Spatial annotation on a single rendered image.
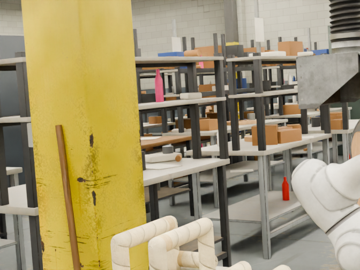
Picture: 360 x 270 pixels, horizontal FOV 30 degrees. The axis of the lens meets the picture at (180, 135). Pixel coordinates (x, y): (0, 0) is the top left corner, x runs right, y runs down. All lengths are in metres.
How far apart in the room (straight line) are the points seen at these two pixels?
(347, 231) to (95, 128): 1.00
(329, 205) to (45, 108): 1.14
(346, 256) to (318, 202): 0.14
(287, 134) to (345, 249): 4.54
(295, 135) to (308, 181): 4.56
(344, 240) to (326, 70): 0.50
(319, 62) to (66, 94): 0.88
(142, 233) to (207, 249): 0.14
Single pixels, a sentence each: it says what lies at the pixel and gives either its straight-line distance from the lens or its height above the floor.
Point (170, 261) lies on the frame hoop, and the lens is 1.37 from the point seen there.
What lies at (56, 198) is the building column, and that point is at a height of 1.11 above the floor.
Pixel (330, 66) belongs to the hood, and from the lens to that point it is 1.82.
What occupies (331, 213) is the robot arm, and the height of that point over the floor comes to 1.16.
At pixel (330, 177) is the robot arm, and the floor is 1.24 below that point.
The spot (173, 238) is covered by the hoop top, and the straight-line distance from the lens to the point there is 1.20.
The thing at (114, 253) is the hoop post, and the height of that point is 1.18.
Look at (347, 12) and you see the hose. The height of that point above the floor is 1.64.
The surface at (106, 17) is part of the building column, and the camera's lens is 2.32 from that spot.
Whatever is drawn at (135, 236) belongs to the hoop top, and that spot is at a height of 1.20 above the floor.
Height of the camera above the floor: 1.47
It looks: 4 degrees down
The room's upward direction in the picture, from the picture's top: 4 degrees counter-clockwise
